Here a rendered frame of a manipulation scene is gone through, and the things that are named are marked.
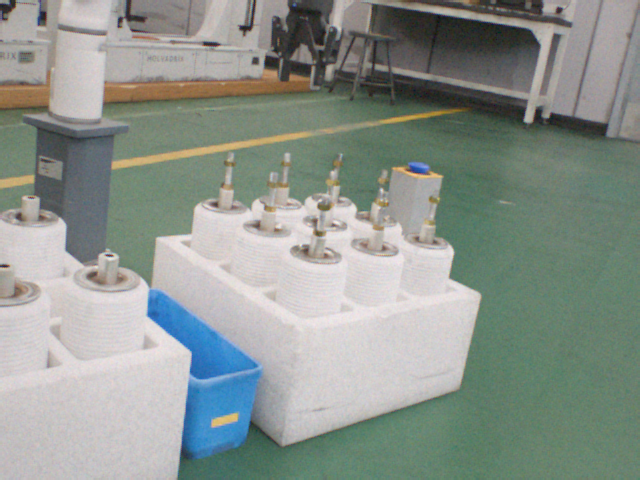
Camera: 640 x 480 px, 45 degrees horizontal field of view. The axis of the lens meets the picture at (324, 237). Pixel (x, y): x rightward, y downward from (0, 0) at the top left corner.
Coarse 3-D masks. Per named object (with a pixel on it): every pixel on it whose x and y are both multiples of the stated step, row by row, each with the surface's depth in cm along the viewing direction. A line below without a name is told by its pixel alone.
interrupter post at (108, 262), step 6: (108, 252) 88; (102, 258) 87; (108, 258) 87; (114, 258) 87; (102, 264) 87; (108, 264) 87; (114, 264) 87; (102, 270) 87; (108, 270) 87; (114, 270) 87; (102, 276) 87; (108, 276) 87; (114, 276) 88; (108, 282) 87
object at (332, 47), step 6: (330, 30) 120; (336, 30) 120; (342, 30) 121; (330, 36) 120; (342, 36) 122; (330, 42) 121; (336, 42) 122; (330, 48) 121; (336, 48) 122; (324, 54) 122; (330, 54) 123; (336, 54) 123; (324, 60) 122; (336, 60) 123
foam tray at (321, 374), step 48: (192, 288) 120; (240, 288) 112; (240, 336) 111; (288, 336) 103; (336, 336) 106; (384, 336) 113; (432, 336) 121; (288, 384) 104; (336, 384) 109; (384, 384) 117; (432, 384) 125; (288, 432) 106
